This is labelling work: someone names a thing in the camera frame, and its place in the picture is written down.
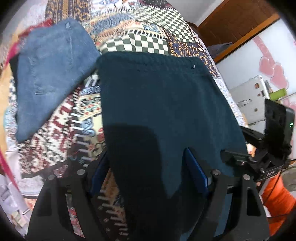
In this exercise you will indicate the wooden door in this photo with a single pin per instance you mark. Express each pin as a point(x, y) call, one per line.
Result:
point(236, 22)

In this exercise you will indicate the black folded garment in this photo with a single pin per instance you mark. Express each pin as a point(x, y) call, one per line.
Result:
point(14, 66)

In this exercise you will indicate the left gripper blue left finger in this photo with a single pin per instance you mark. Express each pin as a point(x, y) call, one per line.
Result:
point(100, 173)

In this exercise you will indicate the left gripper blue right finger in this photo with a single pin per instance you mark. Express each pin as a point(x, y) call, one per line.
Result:
point(198, 175)

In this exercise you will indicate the dark teal fleece pants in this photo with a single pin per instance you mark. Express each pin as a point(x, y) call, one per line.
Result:
point(153, 108)

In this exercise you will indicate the folded blue jeans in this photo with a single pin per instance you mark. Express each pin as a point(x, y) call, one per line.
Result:
point(51, 64)

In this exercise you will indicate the colourful patchwork bedspread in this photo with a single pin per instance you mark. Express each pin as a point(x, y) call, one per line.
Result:
point(50, 173)

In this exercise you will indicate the person's right hand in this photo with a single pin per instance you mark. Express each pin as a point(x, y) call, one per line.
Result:
point(251, 149)

